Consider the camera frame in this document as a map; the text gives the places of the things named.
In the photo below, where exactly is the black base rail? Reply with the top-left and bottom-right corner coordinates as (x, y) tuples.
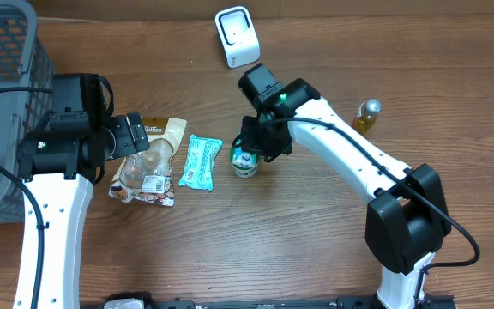
(79, 291), (458, 309)

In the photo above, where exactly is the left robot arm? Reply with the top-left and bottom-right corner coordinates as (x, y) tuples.
(14, 104), (148, 308)

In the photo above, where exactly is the small teal white packet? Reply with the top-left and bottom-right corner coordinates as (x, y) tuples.
(232, 148), (258, 169)

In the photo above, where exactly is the grey plastic mesh basket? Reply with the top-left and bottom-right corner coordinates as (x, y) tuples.
(0, 0), (56, 172)

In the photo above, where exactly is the green lidded jar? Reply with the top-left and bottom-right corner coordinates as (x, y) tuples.
(230, 148), (259, 178)

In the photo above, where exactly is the brown Pantree snack pouch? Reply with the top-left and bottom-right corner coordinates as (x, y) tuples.
(108, 117), (187, 207)

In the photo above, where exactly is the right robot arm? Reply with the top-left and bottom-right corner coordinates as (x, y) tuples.
(234, 73), (456, 308)

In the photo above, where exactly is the white barcode scanner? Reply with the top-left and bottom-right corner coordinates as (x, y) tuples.
(214, 6), (261, 69)

